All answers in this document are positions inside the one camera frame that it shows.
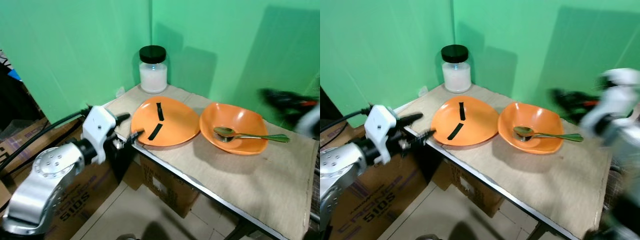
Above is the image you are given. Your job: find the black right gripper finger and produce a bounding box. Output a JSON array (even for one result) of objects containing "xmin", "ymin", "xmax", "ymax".
[
  {"xmin": 257, "ymin": 88, "xmax": 284, "ymax": 109},
  {"xmin": 549, "ymin": 88, "xmax": 574, "ymax": 109}
]

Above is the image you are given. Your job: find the plain orange plate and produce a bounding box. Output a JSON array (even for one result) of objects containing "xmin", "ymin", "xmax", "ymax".
[
  {"xmin": 199, "ymin": 102, "xmax": 270, "ymax": 156},
  {"xmin": 497, "ymin": 101, "xmax": 565, "ymax": 155}
]

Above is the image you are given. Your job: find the orange plate with black strips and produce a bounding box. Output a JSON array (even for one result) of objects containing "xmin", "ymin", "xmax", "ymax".
[
  {"xmin": 430, "ymin": 95, "xmax": 501, "ymax": 147},
  {"xmin": 130, "ymin": 95, "xmax": 201, "ymax": 148}
]

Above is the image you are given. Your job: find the glass jar with black lid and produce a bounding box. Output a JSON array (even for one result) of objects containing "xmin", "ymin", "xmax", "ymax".
[
  {"xmin": 138, "ymin": 45, "xmax": 169, "ymax": 95},
  {"xmin": 440, "ymin": 44, "xmax": 473, "ymax": 94}
]

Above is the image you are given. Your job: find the small brown cardboard box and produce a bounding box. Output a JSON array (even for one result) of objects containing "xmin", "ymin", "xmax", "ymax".
[
  {"xmin": 138, "ymin": 154, "xmax": 202, "ymax": 219},
  {"xmin": 439, "ymin": 154, "xmax": 505, "ymax": 218}
]

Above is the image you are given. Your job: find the large printed cardboard box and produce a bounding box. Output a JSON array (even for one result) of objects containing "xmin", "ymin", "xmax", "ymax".
[
  {"xmin": 42, "ymin": 159, "xmax": 132, "ymax": 240},
  {"xmin": 327, "ymin": 162, "xmax": 435, "ymax": 240}
]

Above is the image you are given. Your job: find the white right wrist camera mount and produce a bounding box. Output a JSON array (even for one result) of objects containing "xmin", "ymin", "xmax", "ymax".
[
  {"xmin": 295, "ymin": 104, "xmax": 321, "ymax": 140},
  {"xmin": 581, "ymin": 68, "xmax": 640, "ymax": 147}
]

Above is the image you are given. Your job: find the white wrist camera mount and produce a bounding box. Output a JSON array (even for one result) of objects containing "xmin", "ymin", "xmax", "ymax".
[
  {"xmin": 363, "ymin": 104, "xmax": 399, "ymax": 165},
  {"xmin": 581, "ymin": 68, "xmax": 640, "ymax": 147},
  {"xmin": 81, "ymin": 105, "xmax": 119, "ymax": 165},
  {"xmin": 295, "ymin": 104, "xmax": 321, "ymax": 140}
]

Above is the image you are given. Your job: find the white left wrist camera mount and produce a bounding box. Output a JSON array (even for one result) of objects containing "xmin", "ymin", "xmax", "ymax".
[
  {"xmin": 81, "ymin": 105, "xmax": 119, "ymax": 165},
  {"xmin": 363, "ymin": 104, "xmax": 399, "ymax": 165}
]

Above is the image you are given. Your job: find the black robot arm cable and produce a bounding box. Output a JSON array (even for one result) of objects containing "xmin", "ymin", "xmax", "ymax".
[
  {"xmin": 320, "ymin": 108, "xmax": 375, "ymax": 133},
  {"xmin": 0, "ymin": 110, "xmax": 92, "ymax": 168}
]

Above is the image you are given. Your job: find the metal spoon with green handle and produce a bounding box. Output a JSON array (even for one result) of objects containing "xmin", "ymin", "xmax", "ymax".
[
  {"xmin": 513, "ymin": 125, "xmax": 584, "ymax": 143},
  {"xmin": 213, "ymin": 126, "xmax": 291, "ymax": 144}
]

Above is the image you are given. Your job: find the metal table frame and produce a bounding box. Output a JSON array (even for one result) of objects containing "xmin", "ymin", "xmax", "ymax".
[
  {"xmin": 114, "ymin": 131, "xmax": 281, "ymax": 240},
  {"xmin": 397, "ymin": 125, "xmax": 573, "ymax": 240}
]

